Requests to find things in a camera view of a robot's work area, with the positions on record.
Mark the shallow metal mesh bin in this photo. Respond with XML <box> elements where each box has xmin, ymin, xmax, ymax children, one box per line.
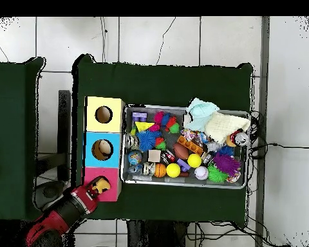
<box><xmin>120</xmin><ymin>104</ymin><xmax>251</xmax><ymax>190</ymax></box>

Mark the black power cable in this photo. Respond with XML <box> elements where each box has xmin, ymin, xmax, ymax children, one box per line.
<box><xmin>249</xmin><ymin>110</ymin><xmax>309</xmax><ymax>160</ymax></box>

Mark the orange building block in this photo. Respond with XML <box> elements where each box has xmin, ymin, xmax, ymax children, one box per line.
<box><xmin>177</xmin><ymin>135</ymin><xmax>205</xmax><ymax>156</ymax></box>

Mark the mint knitted cloth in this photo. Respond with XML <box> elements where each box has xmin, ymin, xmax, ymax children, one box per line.
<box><xmin>183</xmin><ymin>97</ymin><xmax>220</xmax><ymax>133</ymax></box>

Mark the multicolour spiky caterpillar toy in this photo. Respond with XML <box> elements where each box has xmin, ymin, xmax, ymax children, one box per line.
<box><xmin>153</xmin><ymin>111</ymin><xmax>180</xmax><ymax>134</ymax></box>

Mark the green cloth side table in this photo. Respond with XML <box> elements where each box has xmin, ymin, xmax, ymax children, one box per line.
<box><xmin>0</xmin><ymin>57</ymin><xmax>50</xmax><ymax>222</ymax></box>

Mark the dark green table cloth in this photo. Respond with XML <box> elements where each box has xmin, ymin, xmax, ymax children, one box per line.
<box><xmin>70</xmin><ymin>54</ymin><xmax>254</xmax><ymax>228</ymax></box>

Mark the orange mini basketball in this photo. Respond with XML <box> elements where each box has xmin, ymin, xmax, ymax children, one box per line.
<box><xmin>153</xmin><ymin>163</ymin><xmax>167</xmax><ymax>178</ymax></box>

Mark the purple spiky monster toy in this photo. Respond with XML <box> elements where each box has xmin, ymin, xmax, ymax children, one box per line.
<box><xmin>212</xmin><ymin>152</ymin><xmax>241</xmax><ymax>177</ymax></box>

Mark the brown mini football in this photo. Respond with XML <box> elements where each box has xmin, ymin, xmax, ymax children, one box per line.
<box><xmin>173</xmin><ymin>142</ymin><xmax>190</xmax><ymax>160</ymax></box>

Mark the yellow ball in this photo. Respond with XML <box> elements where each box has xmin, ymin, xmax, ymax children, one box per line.
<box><xmin>187</xmin><ymin>153</ymin><xmax>202</xmax><ymax>169</ymax></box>
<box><xmin>166</xmin><ymin>162</ymin><xmax>182</xmax><ymax>178</ymax></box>

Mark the cream knitted cloth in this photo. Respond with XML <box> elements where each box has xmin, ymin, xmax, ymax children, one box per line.
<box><xmin>204</xmin><ymin>111</ymin><xmax>251</xmax><ymax>145</ymax></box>

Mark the yellow cheese wedge toy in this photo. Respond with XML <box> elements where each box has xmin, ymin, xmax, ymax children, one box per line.
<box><xmin>135</xmin><ymin>121</ymin><xmax>155</xmax><ymax>133</ymax></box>

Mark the blue spiky rubber ball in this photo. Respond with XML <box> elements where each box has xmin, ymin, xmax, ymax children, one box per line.
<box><xmin>136</xmin><ymin>130</ymin><xmax>162</xmax><ymax>152</ymax></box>

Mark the brown bear plush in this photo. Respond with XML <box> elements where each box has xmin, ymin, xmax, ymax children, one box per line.
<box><xmin>91</xmin><ymin>178</ymin><xmax>111</xmax><ymax>194</ymax></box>

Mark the white mini baseball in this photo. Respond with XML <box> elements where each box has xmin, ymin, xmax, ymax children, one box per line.
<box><xmin>194</xmin><ymin>165</ymin><xmax>209</xmax><ymax>181</ymax></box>

